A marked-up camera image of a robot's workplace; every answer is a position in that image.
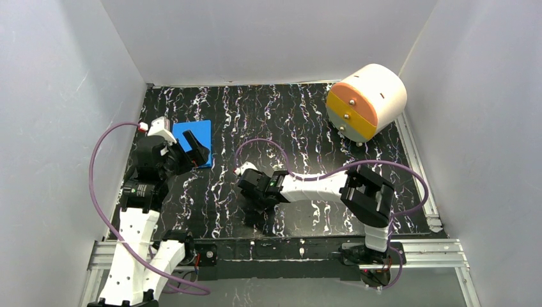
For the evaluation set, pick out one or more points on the white round drawer cabinet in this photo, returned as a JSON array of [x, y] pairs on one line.
[[364, 103]]

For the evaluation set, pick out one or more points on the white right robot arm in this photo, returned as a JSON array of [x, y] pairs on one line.
[[366, 194]]

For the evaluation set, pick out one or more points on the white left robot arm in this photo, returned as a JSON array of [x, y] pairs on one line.
[[140, 270]]

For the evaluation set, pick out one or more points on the blue flat box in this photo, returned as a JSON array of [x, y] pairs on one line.
[[202, 130]]

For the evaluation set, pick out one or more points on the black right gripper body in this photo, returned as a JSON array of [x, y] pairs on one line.
[[250, 186]]

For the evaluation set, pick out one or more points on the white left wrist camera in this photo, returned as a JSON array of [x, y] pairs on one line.
[[158, 127]]

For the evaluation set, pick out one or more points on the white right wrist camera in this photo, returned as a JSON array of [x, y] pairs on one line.
[[238, 171]]

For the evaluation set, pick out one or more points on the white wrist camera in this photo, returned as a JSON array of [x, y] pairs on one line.
[[238, 171], [158, 127]]

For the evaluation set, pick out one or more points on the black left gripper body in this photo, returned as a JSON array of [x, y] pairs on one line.
[[178, 153]]

